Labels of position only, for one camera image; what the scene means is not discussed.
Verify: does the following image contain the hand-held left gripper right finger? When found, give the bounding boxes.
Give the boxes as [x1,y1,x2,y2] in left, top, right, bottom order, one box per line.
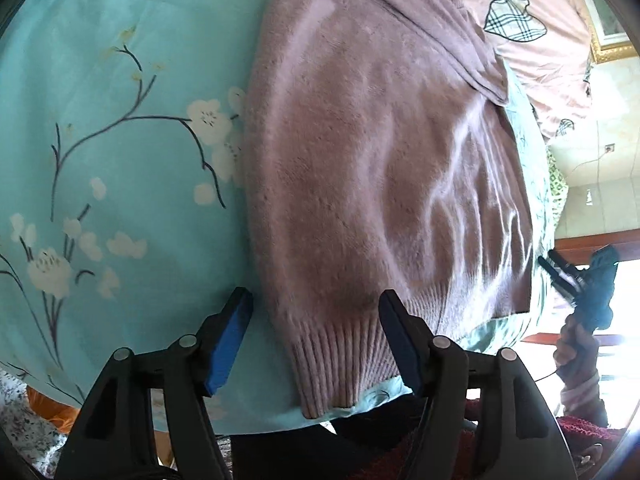
[378,290,576,480]

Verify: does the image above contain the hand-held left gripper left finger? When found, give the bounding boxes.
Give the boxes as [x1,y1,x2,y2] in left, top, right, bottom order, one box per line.
[54,287,255,480]

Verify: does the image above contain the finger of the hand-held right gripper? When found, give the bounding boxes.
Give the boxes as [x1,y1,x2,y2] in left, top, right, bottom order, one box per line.
[537,255,577,307]
[548,249,587,292]

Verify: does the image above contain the pink knit sweater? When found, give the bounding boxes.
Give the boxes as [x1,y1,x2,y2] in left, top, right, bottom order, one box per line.
[243,0,535,420]

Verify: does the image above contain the person's right forearm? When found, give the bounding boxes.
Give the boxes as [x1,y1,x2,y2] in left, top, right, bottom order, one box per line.
[559,370,610,428]

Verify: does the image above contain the person's right hand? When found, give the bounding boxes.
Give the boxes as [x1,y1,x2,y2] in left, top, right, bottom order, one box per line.
[554,317,601,386]

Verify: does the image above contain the brown wooden furniture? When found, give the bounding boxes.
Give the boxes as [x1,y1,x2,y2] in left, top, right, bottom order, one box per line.
[552,232,640,266]

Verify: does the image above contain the green checked pillow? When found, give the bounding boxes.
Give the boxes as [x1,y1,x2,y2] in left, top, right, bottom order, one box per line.
[545,147,568,221]

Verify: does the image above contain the person's black pants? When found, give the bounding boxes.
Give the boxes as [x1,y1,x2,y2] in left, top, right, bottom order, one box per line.
[230,400,431,480]

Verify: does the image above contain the person's dark red knit top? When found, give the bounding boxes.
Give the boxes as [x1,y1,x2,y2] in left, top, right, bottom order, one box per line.
[345,395,626,480]

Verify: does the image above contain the orange object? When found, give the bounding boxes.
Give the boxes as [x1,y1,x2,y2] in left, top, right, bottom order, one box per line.
[27,387,81,433]

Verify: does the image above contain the teal floral bedsheet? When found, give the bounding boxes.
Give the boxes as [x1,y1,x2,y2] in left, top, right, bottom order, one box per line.
[0,0,566,436]

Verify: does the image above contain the pink pillow with plaid hearts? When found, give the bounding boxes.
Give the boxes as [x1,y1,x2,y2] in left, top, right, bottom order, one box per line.
[425,0,596,141]

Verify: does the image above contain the gold picture frame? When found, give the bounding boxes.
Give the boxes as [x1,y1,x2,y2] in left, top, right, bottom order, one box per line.
[565,0,640,63]

